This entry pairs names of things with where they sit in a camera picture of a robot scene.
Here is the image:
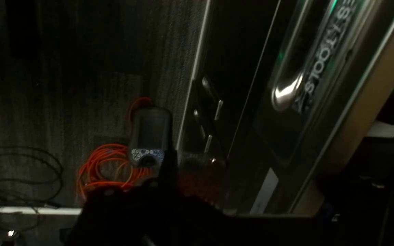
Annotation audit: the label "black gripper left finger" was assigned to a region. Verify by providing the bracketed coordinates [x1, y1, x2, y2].
[69, 150, 236, 246]

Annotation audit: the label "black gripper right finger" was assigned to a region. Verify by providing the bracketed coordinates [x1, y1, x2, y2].
[325, 141, 394, 246]

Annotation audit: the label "black tool drawer cabinet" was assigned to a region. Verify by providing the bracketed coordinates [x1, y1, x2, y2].
[174, 0, 394, 221]

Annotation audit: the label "orange extension cord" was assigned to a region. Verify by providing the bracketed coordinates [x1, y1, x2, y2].
[76, 95, 162, 203]

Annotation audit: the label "black floor cables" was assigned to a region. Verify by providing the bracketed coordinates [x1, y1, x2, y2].
[0, 145, 66, 234]

